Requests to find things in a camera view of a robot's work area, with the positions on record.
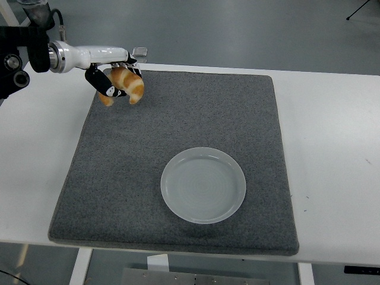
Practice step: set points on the white table leg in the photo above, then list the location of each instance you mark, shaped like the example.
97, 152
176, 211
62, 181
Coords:
306, 274
79, 267

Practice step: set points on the black tripod leg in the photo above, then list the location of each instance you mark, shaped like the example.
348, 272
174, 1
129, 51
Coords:
360, 10

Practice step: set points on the grey metal plate with screws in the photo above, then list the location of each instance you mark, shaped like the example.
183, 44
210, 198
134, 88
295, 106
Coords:
178, 277

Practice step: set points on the golden croissant bread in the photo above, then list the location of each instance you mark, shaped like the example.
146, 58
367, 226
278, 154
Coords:
133, 86

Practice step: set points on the pale grey round plate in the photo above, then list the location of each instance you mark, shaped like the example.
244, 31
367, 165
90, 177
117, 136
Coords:
203, 187

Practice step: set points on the white metal furniture frame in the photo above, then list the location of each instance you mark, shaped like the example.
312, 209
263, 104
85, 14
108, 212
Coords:
10, 13

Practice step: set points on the dark translucent plastic cup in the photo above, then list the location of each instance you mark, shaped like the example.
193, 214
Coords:
38, 13

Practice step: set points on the black table control panel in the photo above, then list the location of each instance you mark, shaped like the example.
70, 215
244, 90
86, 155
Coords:
362, 270

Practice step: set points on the white bracket under table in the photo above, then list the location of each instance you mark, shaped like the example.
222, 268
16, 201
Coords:
158, 262

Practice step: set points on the grey speckled square mat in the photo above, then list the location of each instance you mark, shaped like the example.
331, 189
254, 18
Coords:
184, 133

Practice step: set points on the small clear floor box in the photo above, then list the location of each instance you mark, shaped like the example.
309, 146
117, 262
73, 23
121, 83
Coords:
140, 52

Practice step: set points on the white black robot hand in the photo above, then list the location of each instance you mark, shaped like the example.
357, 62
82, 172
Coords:
101, 55

